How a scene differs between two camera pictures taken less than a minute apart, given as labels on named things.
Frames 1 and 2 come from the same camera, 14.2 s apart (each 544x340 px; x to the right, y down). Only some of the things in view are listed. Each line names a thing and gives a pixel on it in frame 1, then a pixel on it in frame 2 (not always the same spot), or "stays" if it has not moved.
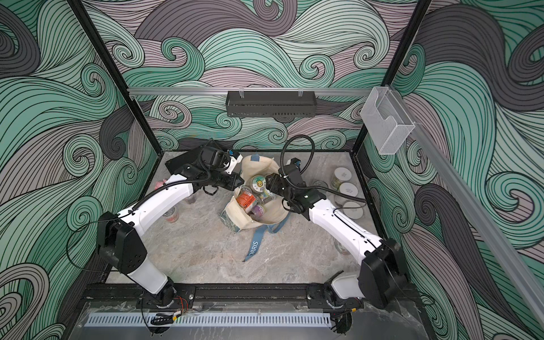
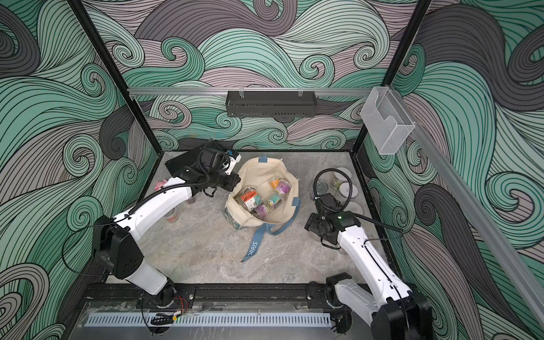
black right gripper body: [278, 186] to [316, 224]
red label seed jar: [172, 215] stays
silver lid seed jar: [355, 212] stays
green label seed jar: [341, 174] stays
